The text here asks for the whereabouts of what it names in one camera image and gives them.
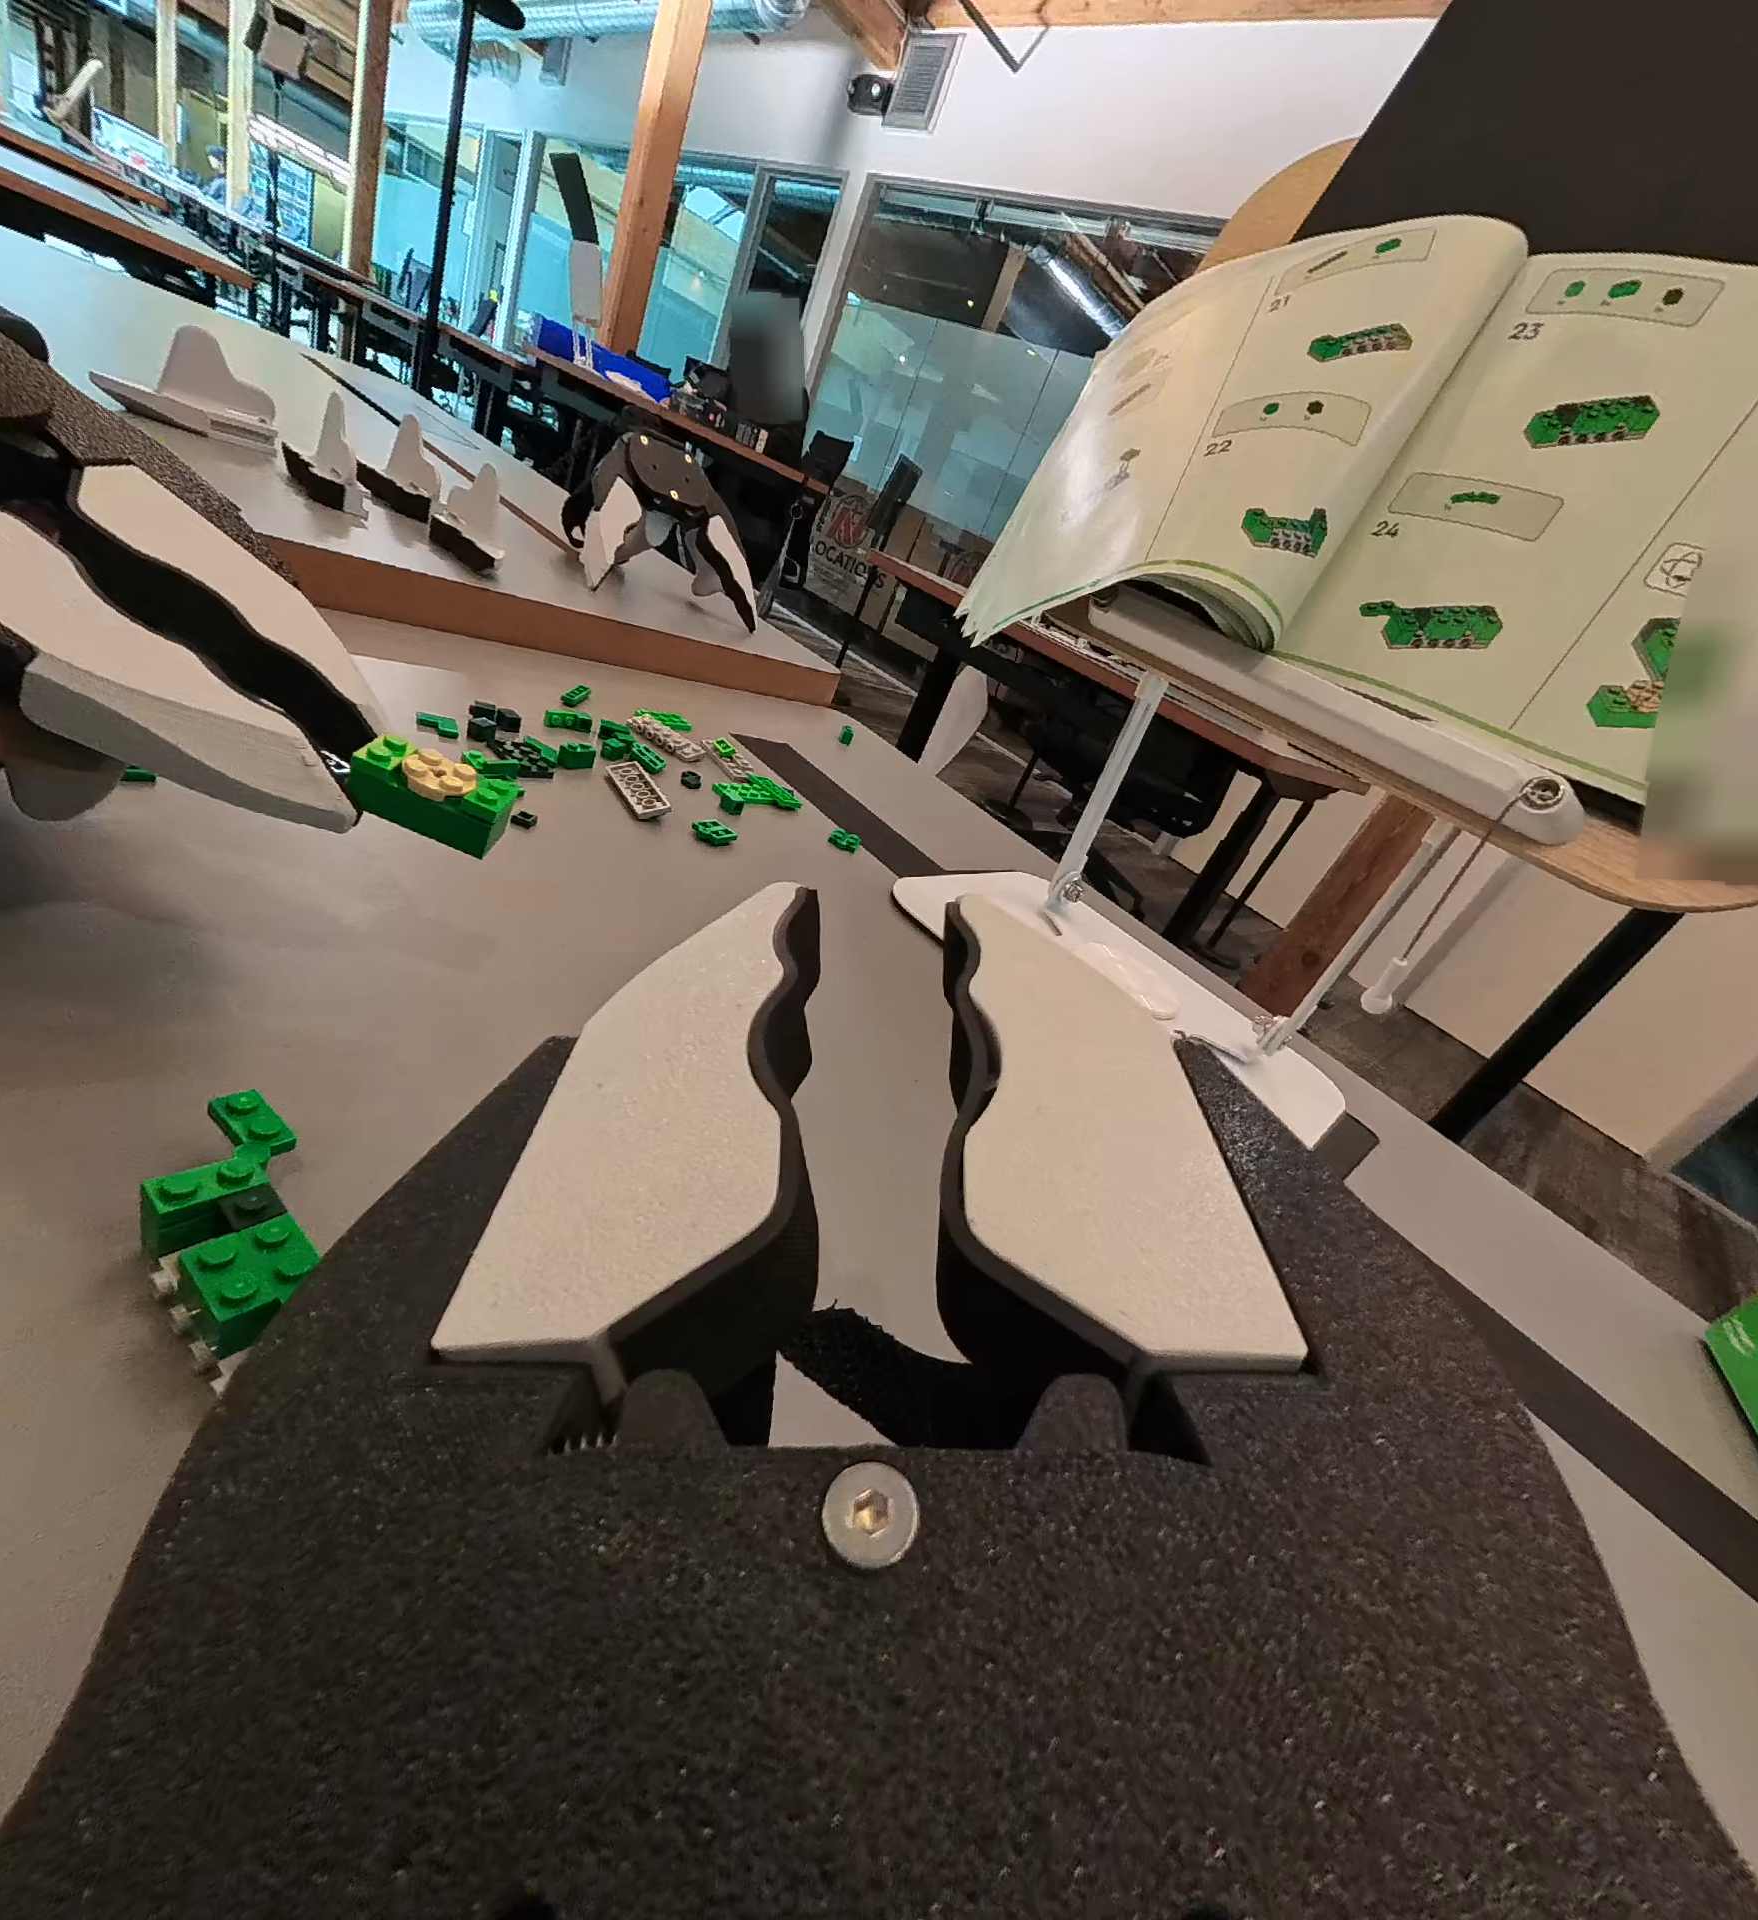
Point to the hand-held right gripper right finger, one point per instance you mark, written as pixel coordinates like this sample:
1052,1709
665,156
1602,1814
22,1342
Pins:
1119,1184

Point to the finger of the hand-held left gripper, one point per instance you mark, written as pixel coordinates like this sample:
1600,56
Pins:
174,720
218,585

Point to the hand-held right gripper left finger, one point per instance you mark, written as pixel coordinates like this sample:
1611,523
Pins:
640,1171

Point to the green and tan brick assembly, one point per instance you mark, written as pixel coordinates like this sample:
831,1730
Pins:
443,803

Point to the grey desk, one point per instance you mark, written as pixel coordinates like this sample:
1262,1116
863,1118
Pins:
69,974

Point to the white wedge-shaped part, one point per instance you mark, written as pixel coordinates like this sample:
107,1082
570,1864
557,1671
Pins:
470,525
203,390
402,472
327,464

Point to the grey wood-edged table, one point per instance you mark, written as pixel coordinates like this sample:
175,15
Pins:
414,577

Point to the black office chair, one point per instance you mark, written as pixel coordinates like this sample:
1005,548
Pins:
1134,795

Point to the green stepped brick assembly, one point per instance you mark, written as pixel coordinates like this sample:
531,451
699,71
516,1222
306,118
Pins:
235,1260

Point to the black pole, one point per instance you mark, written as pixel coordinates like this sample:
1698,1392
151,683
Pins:
447,225

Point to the pile of loose toy bricks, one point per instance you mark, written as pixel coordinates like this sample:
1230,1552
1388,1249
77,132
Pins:
640,743

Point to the black and white gripper assembly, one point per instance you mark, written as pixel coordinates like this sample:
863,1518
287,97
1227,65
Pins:
661,503

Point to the white book stand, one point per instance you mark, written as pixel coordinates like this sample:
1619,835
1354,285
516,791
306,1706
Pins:
1360,720

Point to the wooden table with black leg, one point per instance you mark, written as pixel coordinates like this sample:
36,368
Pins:
1569,870

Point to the open instruction booklet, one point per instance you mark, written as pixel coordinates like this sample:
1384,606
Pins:
1419,419

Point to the round wooden board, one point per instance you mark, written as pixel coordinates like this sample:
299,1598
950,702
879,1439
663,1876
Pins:
1277,202

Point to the black panel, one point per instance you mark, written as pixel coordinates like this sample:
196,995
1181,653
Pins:
1600,119

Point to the wooden post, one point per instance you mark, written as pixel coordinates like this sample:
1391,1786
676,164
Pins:
657,165
369,136

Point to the wall air vent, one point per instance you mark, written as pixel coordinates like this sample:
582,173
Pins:
922,79

